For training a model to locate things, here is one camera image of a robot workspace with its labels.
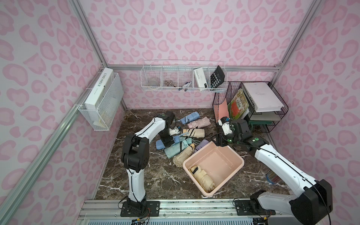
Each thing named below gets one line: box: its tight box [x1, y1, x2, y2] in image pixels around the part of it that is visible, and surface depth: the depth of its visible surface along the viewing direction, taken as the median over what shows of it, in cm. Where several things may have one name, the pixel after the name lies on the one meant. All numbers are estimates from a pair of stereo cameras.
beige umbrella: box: [190, 165, 216, 193], surface depth 81 cm
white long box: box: [84, 67, 114, 111], surface depth 72 cm
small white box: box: [193, 67, 208, 88], surface depth 93 cm
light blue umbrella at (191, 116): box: [180, 111, 200, 125], surface depth 112 cm
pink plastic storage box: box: [182, 140, 245, 197], surface depth 83 cm
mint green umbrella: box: [164, 135, 193, 159], surface depth 94 cm
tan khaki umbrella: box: [172, 143, 196, 168], surface depth 89 cm
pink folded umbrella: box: [187, 116, 211, 129], surface depth 106 cm
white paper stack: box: [242, 82, 285, 113], surface depth 97 cm
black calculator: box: [210, 65, 225, 89], surface depth 94 cm
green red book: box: [227, 88, 250, 120], surface depth 105 cm
